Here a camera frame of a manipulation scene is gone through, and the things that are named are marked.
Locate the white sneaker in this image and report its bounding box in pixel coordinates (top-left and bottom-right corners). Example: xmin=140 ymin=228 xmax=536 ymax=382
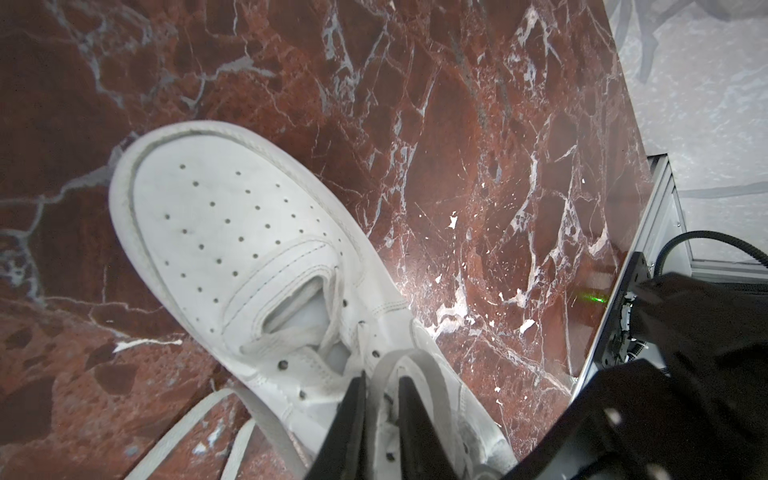
xmin=109 ymin=121 xmax=517 ymax=479

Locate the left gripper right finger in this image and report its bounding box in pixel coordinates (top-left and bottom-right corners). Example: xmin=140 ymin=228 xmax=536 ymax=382
xmin=398 ymin=377 xmax=457 ymax=480

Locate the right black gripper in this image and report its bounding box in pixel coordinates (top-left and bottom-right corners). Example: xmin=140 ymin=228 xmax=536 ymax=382
xmin=510 ymin=274 xmax=767 ymax=479

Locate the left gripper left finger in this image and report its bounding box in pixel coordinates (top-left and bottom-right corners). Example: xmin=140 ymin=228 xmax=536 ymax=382
xmin=304 ymin=372 xmax=367 ymax=480

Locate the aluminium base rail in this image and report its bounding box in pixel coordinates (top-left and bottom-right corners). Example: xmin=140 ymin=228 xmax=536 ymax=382
xmin=573 ymin=154 xmax=767 ymax=395

